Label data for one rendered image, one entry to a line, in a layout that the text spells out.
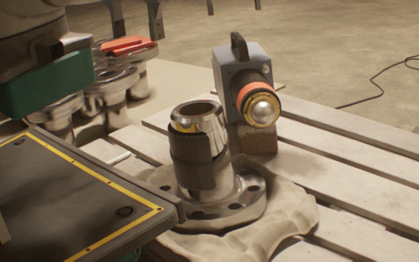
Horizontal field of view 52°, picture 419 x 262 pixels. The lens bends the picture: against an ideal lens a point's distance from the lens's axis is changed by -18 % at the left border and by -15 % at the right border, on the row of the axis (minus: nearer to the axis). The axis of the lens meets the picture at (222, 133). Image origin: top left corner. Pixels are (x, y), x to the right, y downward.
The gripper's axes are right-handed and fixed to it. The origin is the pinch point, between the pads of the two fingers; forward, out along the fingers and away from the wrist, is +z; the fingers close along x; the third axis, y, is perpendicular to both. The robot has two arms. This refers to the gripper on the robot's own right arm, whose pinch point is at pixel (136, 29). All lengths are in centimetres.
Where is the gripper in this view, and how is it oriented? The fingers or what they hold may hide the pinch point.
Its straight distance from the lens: 99.8
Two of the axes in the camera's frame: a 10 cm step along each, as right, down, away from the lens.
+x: 7.2, 2.1, -6.6
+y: -6.8, 3.8, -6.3
